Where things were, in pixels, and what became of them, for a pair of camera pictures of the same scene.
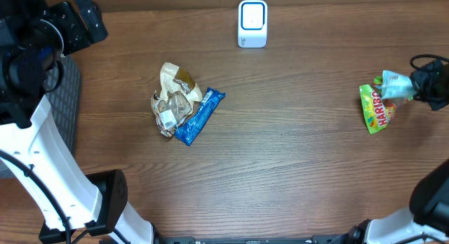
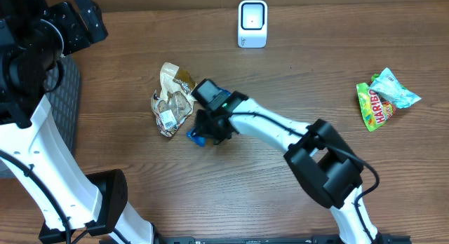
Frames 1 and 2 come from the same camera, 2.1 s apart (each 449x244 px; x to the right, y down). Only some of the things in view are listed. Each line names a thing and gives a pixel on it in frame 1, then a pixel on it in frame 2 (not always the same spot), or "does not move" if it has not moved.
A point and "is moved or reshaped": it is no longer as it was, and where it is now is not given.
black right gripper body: (433, 87) to (205, 126)
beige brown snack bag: (174, 104) does not move
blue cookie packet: (193, 128) is moved or reshaped
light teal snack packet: (397, 85) is moved or reshaped
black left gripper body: (74, 35) does not move
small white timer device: (252, 22) does not move
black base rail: (334, 239) does not move
